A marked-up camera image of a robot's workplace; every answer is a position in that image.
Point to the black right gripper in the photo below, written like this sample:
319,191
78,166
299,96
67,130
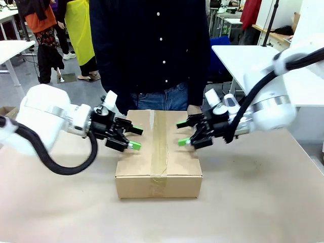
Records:
217,124

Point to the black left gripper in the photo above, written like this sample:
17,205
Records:
102,125

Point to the large brown cardboard box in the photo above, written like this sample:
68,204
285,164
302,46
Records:
134,182

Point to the person's right forearm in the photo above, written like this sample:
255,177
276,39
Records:
111,81

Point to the person's left forearm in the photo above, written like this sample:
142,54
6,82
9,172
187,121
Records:
198,86

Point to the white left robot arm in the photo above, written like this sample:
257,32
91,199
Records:
45,114

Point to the small printed cardboard box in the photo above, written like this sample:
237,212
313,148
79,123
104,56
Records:
7,111

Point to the person's left hand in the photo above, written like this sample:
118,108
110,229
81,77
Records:
194,110

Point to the brown packing tape strip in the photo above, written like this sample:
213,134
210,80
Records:
159,152

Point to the blue chair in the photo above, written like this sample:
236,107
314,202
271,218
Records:
220,58

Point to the metal floor plate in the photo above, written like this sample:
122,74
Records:
67,78

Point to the large white side table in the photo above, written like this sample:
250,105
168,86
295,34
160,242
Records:
243,60

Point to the person in dark shirt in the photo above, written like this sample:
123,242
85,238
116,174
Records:
152,50

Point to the person in yellow apron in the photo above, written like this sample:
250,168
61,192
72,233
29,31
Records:
81,33

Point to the person with white shoes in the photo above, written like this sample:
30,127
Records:
63,33

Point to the wooden top desk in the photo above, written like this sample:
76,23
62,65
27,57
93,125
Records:
276,38

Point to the person in red top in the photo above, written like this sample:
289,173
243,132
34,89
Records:
250,17

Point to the person in orange top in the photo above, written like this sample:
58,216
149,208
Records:
45,38

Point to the black stand pole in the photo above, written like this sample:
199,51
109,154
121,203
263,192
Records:
270,22

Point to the black bag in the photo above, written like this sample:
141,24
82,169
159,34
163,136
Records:
284,30

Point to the white table with grey legs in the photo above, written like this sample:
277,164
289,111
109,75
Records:
12,49

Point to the white background desk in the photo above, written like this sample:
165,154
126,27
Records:
8,17

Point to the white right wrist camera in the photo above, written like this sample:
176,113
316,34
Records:
212,97

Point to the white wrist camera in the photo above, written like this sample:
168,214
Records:
212,97
111,100

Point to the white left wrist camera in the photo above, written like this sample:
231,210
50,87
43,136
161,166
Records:
111,100

